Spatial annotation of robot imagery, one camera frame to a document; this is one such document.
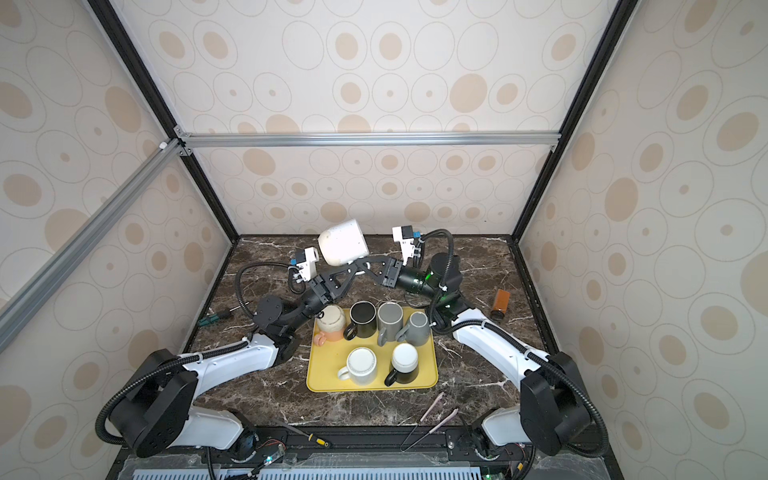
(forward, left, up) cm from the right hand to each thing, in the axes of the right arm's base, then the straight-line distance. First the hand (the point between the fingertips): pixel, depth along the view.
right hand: (359, 270), depth 66 cm
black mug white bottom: (-11, -10, -26) cm, 30 cm away
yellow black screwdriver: (-26, +14, -33) cm, 45 cm away
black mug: (+3, +2, -26) cm, 26 cm away
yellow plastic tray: (-7, +12, -34) cm, 37 cm away
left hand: (-3, -1, +2) cm, 4 cm away
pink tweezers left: (-18, -19, -34) cm, 43 cm away
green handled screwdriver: (+7, +49, -32) cm, 59 cm away
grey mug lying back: (-1, -14, -28) cm, 32 cm away
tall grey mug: (+2, -6, -24) cm, 25 cm away
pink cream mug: (0, +11, -26) cm, 28 cm away
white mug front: (-11, +2, -28) cm, 30 cm away
